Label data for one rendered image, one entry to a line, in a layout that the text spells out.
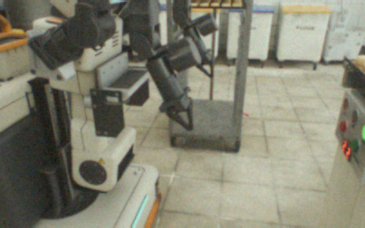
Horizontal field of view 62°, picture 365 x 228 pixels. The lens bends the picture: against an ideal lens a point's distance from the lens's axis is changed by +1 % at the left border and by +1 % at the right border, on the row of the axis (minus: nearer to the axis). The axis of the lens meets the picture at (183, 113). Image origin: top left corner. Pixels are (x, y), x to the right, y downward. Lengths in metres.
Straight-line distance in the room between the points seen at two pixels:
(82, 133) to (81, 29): 0.42
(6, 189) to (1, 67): 0.38
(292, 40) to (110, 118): 3.36
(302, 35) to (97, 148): 3.38
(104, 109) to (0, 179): 0.39
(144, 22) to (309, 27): 3.48
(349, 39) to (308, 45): 0.57
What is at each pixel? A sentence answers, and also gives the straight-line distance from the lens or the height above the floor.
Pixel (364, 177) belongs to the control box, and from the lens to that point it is 0.79.
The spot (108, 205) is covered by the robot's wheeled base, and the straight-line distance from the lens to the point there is 1.32.
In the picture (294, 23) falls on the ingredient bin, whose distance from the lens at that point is 4.05.
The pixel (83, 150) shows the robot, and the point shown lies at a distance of 1.09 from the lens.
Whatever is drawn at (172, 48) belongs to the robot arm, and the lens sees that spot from 0.71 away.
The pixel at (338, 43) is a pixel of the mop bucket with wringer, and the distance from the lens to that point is 4.45.
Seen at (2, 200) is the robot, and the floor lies 0.47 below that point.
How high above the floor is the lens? 1.13
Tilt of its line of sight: 25 degrees down
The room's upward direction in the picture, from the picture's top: straight up
